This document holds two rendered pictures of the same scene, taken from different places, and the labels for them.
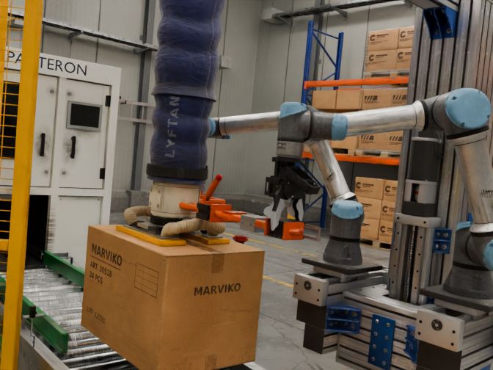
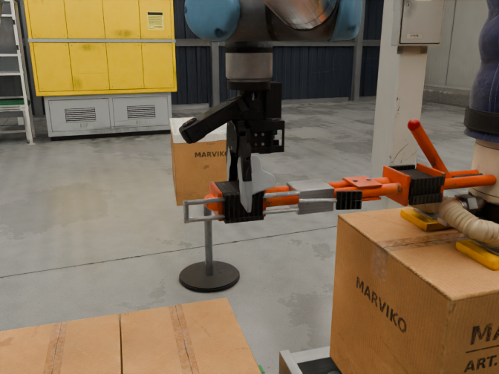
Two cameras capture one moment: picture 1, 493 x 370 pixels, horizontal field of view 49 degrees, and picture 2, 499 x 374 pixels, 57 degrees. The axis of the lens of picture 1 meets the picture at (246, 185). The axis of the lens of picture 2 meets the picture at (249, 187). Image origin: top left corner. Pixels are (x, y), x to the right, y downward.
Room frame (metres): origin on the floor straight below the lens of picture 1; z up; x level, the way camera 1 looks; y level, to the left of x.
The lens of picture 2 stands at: (1.84, -0.81, 1.47)
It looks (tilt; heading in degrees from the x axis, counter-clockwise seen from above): 17 degrees down; 113
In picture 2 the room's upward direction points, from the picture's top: straight up
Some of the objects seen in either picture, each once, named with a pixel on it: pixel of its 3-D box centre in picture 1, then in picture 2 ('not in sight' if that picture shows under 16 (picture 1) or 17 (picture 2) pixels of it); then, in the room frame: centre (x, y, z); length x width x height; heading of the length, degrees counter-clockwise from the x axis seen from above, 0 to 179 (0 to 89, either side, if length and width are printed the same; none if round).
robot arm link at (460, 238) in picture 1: (475, 241); not in sight; (1.69, -0.74, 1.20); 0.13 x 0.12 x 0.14; 3
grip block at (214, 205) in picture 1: (213, 211); (412, 183); (1.78, 0.10, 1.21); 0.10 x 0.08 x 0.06; 129
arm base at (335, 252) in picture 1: (343, 248); not in sight; (2.05, -0.40, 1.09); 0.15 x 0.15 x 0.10
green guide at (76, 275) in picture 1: (99, 284); not in sight; (3.04, 0.79, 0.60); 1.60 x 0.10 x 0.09; 40
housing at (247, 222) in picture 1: (254, 223); (309, 196); (1.62, -0.04, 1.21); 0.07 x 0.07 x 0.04; 39
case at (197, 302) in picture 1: (167, 289); (491, 312); (1.98, 0.26, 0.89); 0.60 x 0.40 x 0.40; 40
